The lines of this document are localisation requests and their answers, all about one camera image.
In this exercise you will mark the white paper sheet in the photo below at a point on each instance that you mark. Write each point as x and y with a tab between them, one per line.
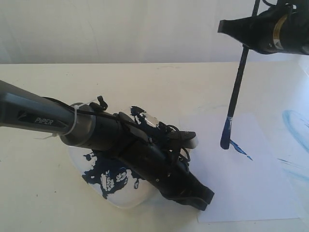
247	181

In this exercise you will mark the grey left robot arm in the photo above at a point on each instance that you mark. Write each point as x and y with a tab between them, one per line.
24	110

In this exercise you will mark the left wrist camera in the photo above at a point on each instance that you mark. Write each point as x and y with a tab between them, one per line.
182	139

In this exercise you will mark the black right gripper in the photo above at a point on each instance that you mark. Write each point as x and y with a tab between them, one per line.
290	33

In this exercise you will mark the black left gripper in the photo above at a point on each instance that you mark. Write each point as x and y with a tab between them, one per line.
172	181

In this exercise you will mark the black paintbrush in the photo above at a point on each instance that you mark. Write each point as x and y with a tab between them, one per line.
225	138

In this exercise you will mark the white square paint plate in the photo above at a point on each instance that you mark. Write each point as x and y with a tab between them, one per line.
107	135

